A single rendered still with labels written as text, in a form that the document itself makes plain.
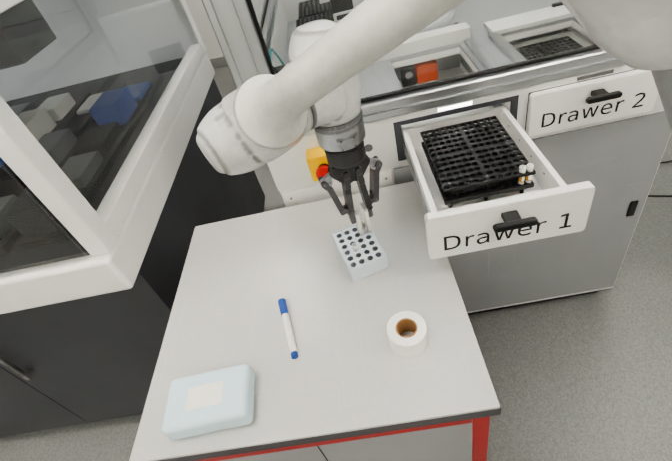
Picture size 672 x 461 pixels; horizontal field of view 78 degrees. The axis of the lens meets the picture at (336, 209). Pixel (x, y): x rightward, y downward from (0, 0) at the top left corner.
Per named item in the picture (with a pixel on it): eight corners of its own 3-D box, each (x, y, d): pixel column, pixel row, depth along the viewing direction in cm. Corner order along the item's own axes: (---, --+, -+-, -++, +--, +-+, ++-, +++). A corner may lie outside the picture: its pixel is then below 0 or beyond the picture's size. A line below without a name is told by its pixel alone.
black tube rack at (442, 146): (532, 196, 84) (535, 171, 79) (445, 213, 85) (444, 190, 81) (494, 138, 100) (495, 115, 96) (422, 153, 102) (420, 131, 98)
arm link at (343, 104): (336, 93, 78) (283, 127, 73) (316, 7, 68) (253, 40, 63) (378, 105, 71) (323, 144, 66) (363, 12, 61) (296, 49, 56)
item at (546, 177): (572, 220, 77) (577, 196, 73) (435, 246, 80) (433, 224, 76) (496, 116, 107) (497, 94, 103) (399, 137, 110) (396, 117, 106)
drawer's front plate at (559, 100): (652, 110, 98) (667, 66, 91) (528, 137, 101) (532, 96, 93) (647, 107, 99) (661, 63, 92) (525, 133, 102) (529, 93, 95)
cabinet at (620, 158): (614, 299, 152) (691, 105, 99) (341, 346, 161) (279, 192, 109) (514, 153, 223) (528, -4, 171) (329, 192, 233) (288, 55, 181)
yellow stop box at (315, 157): (341, 178, 101) (335, 154, 97) (313, 184, 102) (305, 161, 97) (340, 166, 105) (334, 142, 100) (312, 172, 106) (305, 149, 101)
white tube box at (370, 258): (389, 267, 88) (386, 255, 85) (352, 282, 87) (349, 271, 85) (367, 230, 97) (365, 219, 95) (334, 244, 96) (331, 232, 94)
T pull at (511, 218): (538, 225, 70) (539, 219, 69) (494, 234, 71) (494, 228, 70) (529, 211, 73) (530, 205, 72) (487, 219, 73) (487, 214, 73)
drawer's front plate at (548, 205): (584, 231, 77) (596, 186, 70) (429, 260, 80) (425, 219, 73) (580, 224, 78) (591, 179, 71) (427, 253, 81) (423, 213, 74)
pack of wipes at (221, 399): (256, 371, 77) (248, 360, 74) (254, 425, 70) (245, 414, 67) (180, 388, 78) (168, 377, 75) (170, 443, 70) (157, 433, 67)
